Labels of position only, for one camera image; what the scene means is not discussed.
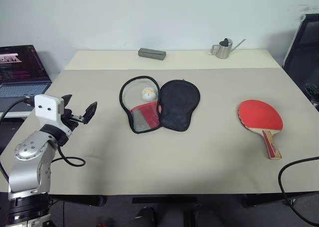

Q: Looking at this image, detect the black office chair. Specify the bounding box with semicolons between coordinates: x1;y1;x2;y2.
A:
283;13;319;88

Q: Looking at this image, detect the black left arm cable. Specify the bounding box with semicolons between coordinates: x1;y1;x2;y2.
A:
0;95;86;185

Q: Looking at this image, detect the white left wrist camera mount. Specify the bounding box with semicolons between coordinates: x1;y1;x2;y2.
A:
34;94;73;138

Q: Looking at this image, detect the red table tennis paddle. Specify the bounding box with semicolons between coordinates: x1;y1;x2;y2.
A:
237;100;284;160

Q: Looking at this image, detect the white pompom with yellow heart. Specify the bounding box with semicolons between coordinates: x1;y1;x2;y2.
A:
141;87;157;102

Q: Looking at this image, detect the grey rectangular box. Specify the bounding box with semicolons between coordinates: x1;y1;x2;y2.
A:
138;47;167;61

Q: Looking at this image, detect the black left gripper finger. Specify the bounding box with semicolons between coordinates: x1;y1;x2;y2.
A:
82;101;98;125
61;94;73;111

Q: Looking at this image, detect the beige table mat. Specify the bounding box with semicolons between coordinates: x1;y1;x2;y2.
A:
0;67;319;196

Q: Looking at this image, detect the black mesh paddle case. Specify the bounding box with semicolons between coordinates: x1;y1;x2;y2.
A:
119;75;201;135

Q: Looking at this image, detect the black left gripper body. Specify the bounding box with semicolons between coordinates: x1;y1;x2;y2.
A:
60;107;87;132

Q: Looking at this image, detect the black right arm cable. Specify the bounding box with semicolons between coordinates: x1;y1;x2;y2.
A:
278;156;319;226

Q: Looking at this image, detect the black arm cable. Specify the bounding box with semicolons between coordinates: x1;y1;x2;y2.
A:
278;156;319;226
0;95;86;185

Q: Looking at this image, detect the dark rounded shape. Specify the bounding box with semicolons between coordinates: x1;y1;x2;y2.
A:
135;207;158;227

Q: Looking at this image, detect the small metal watering can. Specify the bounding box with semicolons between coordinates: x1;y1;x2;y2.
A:
211;38;247;60

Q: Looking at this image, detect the black ribbed object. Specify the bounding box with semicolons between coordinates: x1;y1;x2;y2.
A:
304;82;319;105

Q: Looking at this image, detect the open laptop computer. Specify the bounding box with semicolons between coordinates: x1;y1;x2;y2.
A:
0;44;53;113

